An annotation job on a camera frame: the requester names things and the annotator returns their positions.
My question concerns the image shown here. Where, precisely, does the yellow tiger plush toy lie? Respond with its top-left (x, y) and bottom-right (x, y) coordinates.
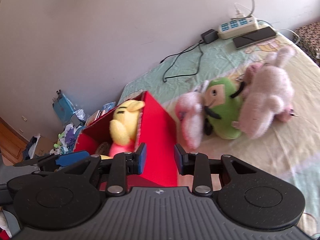
top-left (96, 100), bottom-right (145, 159)

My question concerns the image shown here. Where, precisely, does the white pink bunny plush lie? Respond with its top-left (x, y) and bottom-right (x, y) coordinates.
top-left (175, 80), bottom-right (209, 150)

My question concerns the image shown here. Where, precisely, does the green avocado plush toy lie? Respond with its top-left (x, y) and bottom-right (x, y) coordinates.
top-left (204, 77), bottom-right (244, 140)

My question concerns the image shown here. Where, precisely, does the pink bunny plush blue bow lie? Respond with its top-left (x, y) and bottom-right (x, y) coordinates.
top-left (232, 47), bottom-right (295, 139)

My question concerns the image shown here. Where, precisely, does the mauve teddy bear plush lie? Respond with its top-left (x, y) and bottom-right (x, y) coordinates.
top-left (243, 63), bottom-right (295, 122)

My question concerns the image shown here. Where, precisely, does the green alien plush toy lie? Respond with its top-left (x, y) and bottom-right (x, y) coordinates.
top-left (54, 132), bottom-right (68, 154)

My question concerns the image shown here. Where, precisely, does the cardboard box on floor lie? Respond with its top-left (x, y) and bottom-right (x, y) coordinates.
top-left (22, 134), bottom-right (54, 160)

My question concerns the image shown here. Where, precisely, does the purple plush toy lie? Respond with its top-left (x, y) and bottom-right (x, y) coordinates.
top-left (65, 128), bottom-right (79, 147)

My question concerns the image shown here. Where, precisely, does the red cardboard box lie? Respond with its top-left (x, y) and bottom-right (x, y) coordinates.
top-left (73, 92), bottom-right (178, 188)

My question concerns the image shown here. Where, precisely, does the small black phone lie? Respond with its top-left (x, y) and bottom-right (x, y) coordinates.
top-left (71, 113), bottom-right (81, 128)

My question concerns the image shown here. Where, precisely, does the blue paper bag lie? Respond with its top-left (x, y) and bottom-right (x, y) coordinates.
top-left (52, 90), bottom-right (75, 125)

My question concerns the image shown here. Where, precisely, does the stack of books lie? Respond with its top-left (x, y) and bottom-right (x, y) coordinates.
top-left (85, 109), bottom-right (106, 126)

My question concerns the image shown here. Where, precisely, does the pastel cartoon bed sheet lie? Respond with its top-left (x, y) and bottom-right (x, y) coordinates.
top-left (120, 34), bottom-right (319, 238)

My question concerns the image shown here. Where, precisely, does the black power adapter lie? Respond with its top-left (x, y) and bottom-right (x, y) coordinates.
top-left (201, 29), bottom-right (219, 44)

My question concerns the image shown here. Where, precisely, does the black smartphone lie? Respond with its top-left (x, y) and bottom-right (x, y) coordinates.
top-left (233, 27), bottom-right (277, 49)

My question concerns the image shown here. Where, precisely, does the white blue power strip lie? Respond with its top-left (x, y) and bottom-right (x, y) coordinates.
top-left (218, 16), bottom-right (258, 40)

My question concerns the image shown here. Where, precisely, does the white usb charger plug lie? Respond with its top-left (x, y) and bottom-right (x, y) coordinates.
top-left (234, 3), bottom-right (247, 19)

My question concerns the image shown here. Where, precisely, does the dark patterned blanket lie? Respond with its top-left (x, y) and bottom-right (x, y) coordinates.
top-left (293, 21), bottom-right (320, 66)

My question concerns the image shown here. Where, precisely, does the black charger cable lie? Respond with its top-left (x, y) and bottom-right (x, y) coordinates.
top-left (159, 39), bottom-right (206, 84)

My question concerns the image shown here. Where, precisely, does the grey power strip cord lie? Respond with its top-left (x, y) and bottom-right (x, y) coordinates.
top-left (231, 0), bottom-right (256, 21)

